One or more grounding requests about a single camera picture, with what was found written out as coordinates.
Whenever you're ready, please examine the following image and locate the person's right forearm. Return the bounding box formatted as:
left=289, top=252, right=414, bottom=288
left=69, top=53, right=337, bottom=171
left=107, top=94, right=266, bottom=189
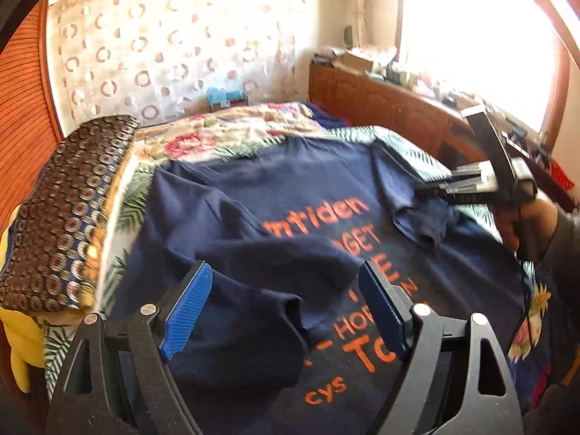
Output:
left=541, top=208, right=580, bottom=291

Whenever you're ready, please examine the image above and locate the person's right hand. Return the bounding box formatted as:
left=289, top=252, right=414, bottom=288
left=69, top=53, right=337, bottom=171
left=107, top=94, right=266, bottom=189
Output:
left=494, top=197, right=560, bottom=264

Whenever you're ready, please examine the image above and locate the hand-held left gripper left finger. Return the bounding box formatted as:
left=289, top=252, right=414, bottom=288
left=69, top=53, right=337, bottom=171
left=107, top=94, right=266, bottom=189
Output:
left=45, top=260, right=214, bottom=435

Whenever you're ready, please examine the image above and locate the cardboard box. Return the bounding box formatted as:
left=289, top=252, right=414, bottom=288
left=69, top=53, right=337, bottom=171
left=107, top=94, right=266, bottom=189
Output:
left=342, top=50, right=377, bottom=71

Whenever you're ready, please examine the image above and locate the palm leaf bed sheet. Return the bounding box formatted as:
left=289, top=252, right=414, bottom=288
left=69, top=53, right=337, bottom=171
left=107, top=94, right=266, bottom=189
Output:
left=45, top=127, right=499, bottom=399

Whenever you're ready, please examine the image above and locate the wooden louvered wardrobe door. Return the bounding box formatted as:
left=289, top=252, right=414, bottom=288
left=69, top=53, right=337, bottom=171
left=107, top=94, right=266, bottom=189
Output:
left=0, top=0, right=64, bottom=232

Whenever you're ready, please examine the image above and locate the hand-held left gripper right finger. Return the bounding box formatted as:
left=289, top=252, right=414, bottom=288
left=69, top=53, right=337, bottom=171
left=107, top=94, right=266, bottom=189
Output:
left=358, top=260, right=526, bottom=435

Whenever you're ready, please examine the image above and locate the dark ring-patterned pillow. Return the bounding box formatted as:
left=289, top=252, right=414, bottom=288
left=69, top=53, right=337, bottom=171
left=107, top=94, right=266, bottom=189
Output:
left=0, top=115, right=141, bottom=313

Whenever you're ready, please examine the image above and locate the navy t-shirt with orange print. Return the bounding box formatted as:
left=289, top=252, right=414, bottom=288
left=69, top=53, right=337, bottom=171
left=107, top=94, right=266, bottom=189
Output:
left=109, top=124, right=533, bottom=435

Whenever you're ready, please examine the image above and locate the wooden dresser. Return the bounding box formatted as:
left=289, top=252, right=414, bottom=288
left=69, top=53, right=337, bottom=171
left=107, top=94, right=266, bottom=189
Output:
left=308, top=61, right=580, bottom=218

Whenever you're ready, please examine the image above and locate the bright window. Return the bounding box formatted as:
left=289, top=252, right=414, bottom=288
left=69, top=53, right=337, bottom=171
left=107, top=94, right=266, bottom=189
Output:
left=399, top=0, right=572, bottom=146

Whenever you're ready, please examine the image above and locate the sheer circle-patterned curtain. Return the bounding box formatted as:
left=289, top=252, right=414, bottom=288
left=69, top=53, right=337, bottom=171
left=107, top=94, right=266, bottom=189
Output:
left=45, top=0, right=404, bottom=130

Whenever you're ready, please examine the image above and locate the yellow pillow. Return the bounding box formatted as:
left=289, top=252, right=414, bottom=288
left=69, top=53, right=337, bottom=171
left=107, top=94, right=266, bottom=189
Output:
left=0, top=204, right=46, bottom=393

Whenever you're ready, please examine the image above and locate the red basket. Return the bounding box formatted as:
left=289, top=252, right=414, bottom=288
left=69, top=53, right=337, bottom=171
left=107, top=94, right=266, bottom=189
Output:
left=549, top=163, right=575, bottom=187

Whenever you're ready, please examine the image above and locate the clutter of small dresser items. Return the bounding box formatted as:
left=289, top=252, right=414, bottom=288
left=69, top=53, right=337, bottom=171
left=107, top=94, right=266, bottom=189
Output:
left=312, top=45, right=554, bottom=155

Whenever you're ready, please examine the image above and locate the blue toy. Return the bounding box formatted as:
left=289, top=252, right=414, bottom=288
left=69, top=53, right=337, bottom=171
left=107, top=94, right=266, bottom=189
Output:
left=206, top=86, right=248, bottom=110

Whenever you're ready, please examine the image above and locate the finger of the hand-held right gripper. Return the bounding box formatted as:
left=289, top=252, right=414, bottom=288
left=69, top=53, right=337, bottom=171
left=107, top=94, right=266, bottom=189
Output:
left=448, top=162, right=497, bottom=184
left=414, top=181, right=497, bottom=207

